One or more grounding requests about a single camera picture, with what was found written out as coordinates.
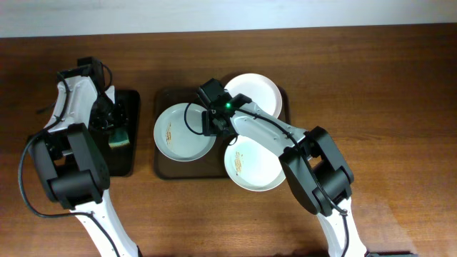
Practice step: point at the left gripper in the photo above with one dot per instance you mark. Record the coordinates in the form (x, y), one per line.
(110, 123)

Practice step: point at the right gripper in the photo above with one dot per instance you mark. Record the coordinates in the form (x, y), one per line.
(208, 129)

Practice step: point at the green yellow sponge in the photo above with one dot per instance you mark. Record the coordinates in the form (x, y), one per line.
(118, 137)

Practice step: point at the white plate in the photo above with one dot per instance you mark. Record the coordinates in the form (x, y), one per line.
(260, 89)
(174, 139)
(252, 166)

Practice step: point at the white plate bottom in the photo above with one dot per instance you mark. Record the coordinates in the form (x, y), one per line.
(252, 166)

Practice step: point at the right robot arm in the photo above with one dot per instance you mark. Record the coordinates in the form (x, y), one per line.
(316, 172)

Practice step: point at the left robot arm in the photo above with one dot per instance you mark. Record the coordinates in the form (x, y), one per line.
(89, 139)

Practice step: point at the brown serving tray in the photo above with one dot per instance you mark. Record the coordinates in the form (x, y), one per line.
(209, 166)

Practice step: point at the black tray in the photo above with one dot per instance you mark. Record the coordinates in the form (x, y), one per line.
(120, 161)

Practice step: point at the white plate top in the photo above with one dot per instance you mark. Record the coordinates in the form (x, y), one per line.
(260, 89)

